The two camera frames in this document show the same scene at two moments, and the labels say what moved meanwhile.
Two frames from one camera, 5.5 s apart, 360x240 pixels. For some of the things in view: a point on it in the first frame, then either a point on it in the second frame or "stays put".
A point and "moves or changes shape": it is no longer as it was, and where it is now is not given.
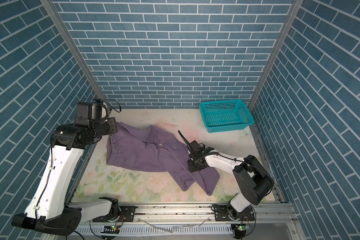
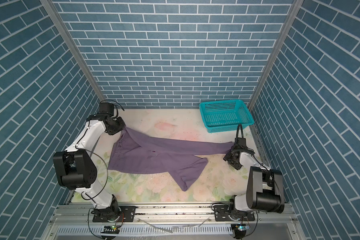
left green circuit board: [110, 229] stays put
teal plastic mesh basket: [226, 115] stays put
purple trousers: [156, 149] moves or changes shape
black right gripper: [191, 168] → [228, 157]
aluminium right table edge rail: [275, 187] stays put
